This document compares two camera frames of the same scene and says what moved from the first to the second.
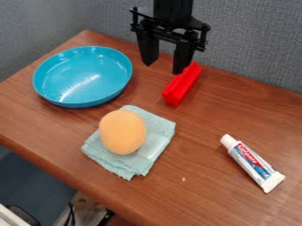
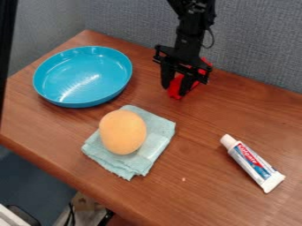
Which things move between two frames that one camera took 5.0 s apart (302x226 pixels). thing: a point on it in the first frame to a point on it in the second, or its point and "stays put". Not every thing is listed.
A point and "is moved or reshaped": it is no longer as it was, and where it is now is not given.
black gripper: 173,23 to 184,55
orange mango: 123,131 stays put
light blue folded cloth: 131,137 stays put
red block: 177,87 is moved or reshaped
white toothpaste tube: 261,172 stays put
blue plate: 78,76 stays put
